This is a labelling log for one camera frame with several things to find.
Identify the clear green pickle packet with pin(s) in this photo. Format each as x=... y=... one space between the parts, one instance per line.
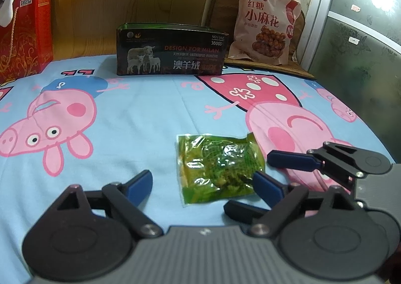
x=213 y=171

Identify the woven rattan chair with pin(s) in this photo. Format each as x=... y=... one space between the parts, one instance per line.
x=224 y=11

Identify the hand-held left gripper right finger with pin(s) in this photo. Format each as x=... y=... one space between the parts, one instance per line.
x=266 y=188

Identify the white door sticker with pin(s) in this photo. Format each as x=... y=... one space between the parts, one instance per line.
x=355 y=7
x=354 y=41

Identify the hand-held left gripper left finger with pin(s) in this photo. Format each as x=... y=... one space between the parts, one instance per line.
x=139 y=185

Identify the cartoon pig printed blanket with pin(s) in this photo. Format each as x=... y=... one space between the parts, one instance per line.
x=125 y=114

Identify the black sheep print box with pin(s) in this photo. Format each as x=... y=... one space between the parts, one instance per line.
x=172 y=52

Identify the pink snack bag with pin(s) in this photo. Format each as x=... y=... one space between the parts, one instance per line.
x=263 y=20

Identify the red gift bag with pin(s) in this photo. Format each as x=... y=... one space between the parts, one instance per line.
x=28 y=39

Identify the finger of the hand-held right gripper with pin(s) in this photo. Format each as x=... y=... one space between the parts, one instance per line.
x=291 y=160
x=244 y=210

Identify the frosted glass sliding door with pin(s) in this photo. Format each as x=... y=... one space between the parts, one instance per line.
x=360 y=61

